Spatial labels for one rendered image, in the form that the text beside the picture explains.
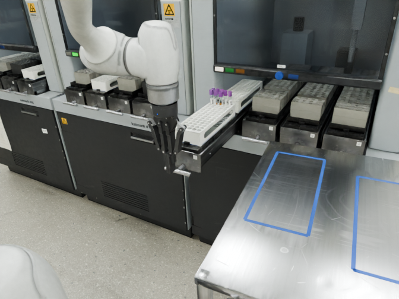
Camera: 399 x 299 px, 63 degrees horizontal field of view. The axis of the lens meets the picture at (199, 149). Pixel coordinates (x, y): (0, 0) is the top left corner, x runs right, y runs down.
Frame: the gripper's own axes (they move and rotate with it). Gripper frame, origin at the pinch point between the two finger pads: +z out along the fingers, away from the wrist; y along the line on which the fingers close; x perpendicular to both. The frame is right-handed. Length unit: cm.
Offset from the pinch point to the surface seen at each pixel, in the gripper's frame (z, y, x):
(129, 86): -4, 54, -46
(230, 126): 0.0, -6.2, -32.0
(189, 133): -5.2, -1.0, -10.9
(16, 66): -6, 141, -45
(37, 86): 3, 120, -41
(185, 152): 0.1, -1.1, -7.3
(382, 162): -2, -58, -24
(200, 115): -5.6, 2.4, -24.6
